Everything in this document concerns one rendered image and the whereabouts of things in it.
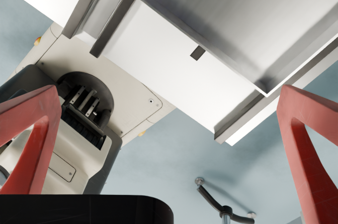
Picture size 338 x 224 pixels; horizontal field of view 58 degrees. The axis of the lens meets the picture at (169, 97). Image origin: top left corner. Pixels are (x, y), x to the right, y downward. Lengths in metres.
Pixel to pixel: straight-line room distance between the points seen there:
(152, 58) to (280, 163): 1.45
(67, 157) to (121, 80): 0.53
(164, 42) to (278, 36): 0.18
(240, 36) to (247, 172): 1.48
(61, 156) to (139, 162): 1.15
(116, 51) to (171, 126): 1.21
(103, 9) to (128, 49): 0.08
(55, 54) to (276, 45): 1.02
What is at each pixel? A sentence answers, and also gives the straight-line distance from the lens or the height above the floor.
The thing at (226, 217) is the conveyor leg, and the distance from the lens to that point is 1.98.
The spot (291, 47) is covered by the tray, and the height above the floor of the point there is 0.88.
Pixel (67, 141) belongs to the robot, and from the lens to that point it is 0.86.
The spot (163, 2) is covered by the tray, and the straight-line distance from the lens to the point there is 0.51.
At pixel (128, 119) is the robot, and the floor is 0.28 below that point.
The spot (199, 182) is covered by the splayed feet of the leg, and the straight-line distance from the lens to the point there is 1.98.
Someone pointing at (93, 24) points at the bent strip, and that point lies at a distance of 0.55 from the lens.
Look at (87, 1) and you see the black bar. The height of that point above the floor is 0.90.
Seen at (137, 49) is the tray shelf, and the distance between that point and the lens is 0.55.
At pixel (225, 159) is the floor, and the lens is 1.86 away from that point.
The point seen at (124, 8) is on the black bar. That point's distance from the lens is 0.51.
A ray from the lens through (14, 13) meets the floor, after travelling 1.75.
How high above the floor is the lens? 1.36
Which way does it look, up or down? 57 degrees down
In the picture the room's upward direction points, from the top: 163 degrees counter-clockwise
